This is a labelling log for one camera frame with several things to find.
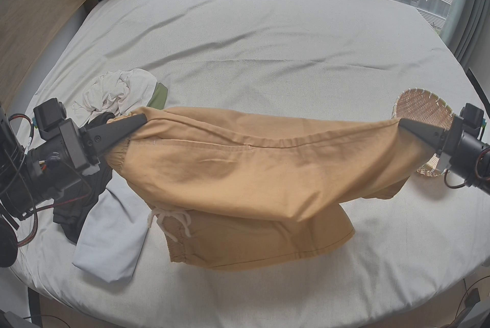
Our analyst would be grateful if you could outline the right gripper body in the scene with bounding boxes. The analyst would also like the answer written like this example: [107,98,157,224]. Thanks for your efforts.
[438,115,490,171]

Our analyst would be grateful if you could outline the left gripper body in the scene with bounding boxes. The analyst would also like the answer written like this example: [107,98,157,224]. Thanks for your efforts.
[29,119,101,185]

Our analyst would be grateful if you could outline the tan shorts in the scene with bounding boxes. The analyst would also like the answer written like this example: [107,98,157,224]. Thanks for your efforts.
[105,106,433,273]

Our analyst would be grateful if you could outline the round woven basket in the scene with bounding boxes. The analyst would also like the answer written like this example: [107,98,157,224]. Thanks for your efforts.
[392,88,458,178]

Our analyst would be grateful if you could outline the black garment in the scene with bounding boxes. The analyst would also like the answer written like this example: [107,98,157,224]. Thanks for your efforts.
[53,112,115,243]

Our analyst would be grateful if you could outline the white garment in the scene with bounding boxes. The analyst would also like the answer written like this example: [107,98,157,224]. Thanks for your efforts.
[73,68,158,124]

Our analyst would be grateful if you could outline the green garment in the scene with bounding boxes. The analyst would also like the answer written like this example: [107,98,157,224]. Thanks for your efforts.
[147,83,169,109]

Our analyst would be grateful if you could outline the pale grey garment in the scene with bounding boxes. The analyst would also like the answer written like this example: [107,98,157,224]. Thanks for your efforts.
[73,181,150,283]

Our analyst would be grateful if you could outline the bed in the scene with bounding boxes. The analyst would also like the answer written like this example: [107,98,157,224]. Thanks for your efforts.
[0,0,490,328]

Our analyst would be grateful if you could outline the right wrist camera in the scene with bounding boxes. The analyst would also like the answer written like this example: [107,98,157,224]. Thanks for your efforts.
[459,103,485,139]

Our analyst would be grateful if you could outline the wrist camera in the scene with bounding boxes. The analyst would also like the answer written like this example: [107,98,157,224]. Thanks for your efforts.
[459,103,485,139]
[32,98,69,142]

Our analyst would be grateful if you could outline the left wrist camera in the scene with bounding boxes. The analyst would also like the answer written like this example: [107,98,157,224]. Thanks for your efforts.
[32,98,69,142]

